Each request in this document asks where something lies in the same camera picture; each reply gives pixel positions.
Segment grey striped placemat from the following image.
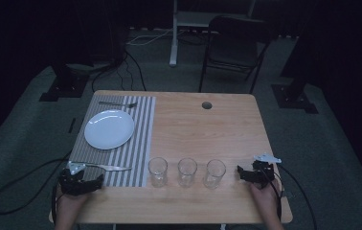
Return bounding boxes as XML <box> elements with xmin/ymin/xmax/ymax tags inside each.
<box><xmin>69</xmin><ymin>94</ymin><xmax>157</xmax><ymax>188</ymax></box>

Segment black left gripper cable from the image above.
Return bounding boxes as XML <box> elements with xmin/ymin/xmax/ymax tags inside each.
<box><xmin>0</xmin><ymin>149</ymin><xmax>74</xmax><ymax>224</ymax></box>

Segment white round plate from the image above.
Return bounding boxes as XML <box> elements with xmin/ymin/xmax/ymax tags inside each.
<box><xmin>83</xmin><ymin>109</ymin><xmax>136</xmax><ymax>150</ymax></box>

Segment silver fork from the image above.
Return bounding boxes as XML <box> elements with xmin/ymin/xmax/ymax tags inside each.
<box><xmin>98</xmin><ymin>101</ymin><xmax>139</xmax><ymax>109</ymax></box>

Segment black stand with base plate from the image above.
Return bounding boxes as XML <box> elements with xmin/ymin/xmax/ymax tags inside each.
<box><xmin>270</xmin><ymin>37</ymin><xmax>319</xmax><ymax>115</ymax></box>
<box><xmin>38</xmin><ymin>47</ymin><xmax>91</xmax><ymax>103</ymax></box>

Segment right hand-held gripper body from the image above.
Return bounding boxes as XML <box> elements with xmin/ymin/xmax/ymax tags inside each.
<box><xmin>251</xmin><ymin>152</ymin><xmax>283</xmax><ymax>190</ymax></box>

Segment black folding chair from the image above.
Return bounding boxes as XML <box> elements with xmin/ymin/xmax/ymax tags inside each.
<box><xmin>197</xmin><ymin>14</ymin><xmax>273</xmax><ymax>94</ymax></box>

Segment white floor cable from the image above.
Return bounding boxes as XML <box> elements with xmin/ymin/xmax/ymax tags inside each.
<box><xmin>125</xmin><ymin>28</ymin><xmax>185</xmax><ymax>46</ymax></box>

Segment small black floor strip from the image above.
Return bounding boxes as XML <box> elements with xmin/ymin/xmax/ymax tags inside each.
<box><xmin>67</xmin><ymin>117</ymin><xmax>77</xmax><ymax>134</ymax></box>

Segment clear drinking glass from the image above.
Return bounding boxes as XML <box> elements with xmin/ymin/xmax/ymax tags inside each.
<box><xmin>177</xmin><ymin>157</ymin><xmax>198</xmax><ymax>188</ymax></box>
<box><xmin>204</xmin><ymin>158</ymin><xmax>227</xmax><ymax>190</ymax></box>
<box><xmin>147</xmin><ymin>156</ymin><xmax>169</xmax><ymax>189</ymax></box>

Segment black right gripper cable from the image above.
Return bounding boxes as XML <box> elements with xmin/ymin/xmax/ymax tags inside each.
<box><xmin>272</xmin><ymin>163</ymin><xmax>319</xmax><ymax>230</ymax></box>

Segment silver table knife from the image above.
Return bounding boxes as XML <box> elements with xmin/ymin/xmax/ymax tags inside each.
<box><xmin>82</xmin><ymin>162</ymin><xmax>133</xmax><ymax>172</ymax></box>

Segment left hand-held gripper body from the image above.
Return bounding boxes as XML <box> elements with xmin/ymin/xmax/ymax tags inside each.
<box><xmin>58</xmin><ymin>160</ymin><xmax>89</xmax><ymax>196</ymax></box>

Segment white metal desk frame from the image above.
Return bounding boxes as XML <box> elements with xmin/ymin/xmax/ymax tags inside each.
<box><xmin>169</xmin><ymin>0</ymin><xmax>258</xmax><ymax>67</ymax></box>

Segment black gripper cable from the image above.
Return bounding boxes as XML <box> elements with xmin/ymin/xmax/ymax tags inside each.
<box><xmin>0</xmin><ymin>149</ymin><xmax>74</xmax><ymax>224</ymax></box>
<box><xmin>272</xmin><ymin>163</ymin><xmax>319</xmax><ymax>230</ymax></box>

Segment black floor cables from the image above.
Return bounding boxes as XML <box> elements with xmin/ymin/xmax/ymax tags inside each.
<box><xmin>90</xmin><ymin>47</ymin><xmax>147</xmax><ymax>94</ymax></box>

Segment person's left hand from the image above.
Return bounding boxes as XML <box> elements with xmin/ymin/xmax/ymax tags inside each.
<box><xmin>55</xmin><ymin>185</ymin><xmax>91</xmax><ymax>213</ymax></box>

